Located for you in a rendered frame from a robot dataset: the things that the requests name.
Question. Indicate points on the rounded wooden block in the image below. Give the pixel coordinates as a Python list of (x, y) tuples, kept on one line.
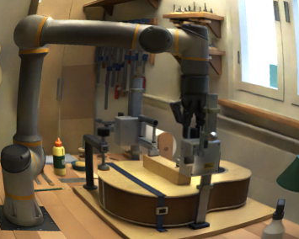
[(165, 146)]

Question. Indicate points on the brown acoustic guitar body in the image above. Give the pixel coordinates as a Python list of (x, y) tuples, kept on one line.
[(130, 202)]

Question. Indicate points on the ball-ended cam lever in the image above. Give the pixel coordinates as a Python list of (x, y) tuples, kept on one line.
[(211, 136)]

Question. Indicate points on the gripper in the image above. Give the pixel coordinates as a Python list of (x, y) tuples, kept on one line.
[(194, 84)]

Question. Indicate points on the dark floor mount plate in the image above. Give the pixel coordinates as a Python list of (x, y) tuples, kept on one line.
[(50, 223)]

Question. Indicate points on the wooden wall shelf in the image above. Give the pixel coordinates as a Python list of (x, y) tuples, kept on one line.
[(197, 19), (216, 59)]

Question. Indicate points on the grey clamp post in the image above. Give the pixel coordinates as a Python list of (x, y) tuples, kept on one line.
[(205, 196), (136, 92)]

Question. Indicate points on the hanging metal rods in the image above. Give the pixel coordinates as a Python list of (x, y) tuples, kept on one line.
[(60, 89)]

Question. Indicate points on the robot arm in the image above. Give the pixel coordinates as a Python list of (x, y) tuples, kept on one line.
[(29, 112)]

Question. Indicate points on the white spray bottle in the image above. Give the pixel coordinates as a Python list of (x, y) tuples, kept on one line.
[(274, 224)]

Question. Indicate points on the black hold-down knob screw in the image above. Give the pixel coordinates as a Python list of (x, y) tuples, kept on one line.
[(103, 148)]

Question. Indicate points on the metal file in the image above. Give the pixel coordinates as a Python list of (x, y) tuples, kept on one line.
[(46, 179)]

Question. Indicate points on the wooden wall rail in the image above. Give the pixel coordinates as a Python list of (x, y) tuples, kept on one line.
[(265, 113)]

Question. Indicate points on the plywood cradle base board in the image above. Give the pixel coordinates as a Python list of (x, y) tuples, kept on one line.
[(237, 217)]

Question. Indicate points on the light wooden caul block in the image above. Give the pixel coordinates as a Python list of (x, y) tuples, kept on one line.
[(164, 168)]

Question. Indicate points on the green pencil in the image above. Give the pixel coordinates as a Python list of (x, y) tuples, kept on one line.
[(49, 189)]

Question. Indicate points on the yellow glue bottle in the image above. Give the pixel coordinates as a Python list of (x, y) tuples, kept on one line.
[(59, 160)]

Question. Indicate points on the blue dish with sponge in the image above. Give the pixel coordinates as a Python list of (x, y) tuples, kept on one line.
[(79, 165)]

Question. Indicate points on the grey clamp jaw block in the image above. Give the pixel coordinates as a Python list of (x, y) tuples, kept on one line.
[(201, 155), (127, 130)]

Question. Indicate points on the wall rack of clamps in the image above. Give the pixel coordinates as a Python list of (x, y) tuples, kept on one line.
[(121, 70)]

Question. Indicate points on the steel ruler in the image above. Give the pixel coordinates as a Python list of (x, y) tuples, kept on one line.
[(73, 179)]

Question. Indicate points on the green lamp shade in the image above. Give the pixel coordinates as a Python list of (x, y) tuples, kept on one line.
[(294, 174)]

